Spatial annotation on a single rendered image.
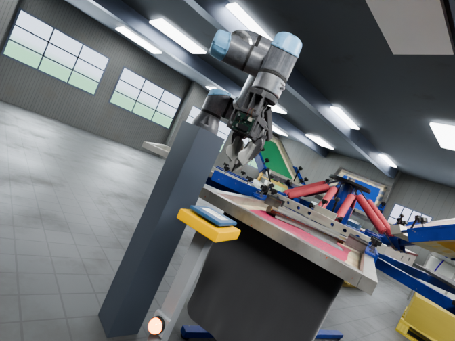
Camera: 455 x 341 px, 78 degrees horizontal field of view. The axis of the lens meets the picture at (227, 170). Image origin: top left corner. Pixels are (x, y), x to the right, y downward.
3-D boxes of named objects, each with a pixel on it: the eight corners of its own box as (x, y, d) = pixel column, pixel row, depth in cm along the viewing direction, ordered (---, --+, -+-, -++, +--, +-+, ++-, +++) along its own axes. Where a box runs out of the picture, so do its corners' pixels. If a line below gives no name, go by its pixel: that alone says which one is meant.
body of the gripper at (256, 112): (223, 128, 69) (244, 82, 68) (237, 137, 76) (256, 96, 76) (250, 138, 65) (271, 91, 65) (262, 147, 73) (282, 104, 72)
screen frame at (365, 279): (371, 296, 70) (378, 282, 70) (198, 196, 98) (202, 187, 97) (369, 257, 140) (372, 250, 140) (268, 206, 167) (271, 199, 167)
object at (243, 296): (284, 404, 83) (347, 275, 81) (177, 310, 104) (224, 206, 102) (287, 398, 86) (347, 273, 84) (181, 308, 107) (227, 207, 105)
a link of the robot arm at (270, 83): (263, 82, 76) (290, 89, 72) (256, 97, 76) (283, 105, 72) (253, 68, 69) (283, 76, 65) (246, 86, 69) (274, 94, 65)
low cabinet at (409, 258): (407, 276, 878) (418, 254, 874) (389, 275, 744) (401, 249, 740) (359, 249, 996) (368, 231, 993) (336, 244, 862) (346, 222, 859)
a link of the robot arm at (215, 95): (201, 109, 157) (211, 87, 157) (223, 120, 159) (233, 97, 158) (200, 107, 145) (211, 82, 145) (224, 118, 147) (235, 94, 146)
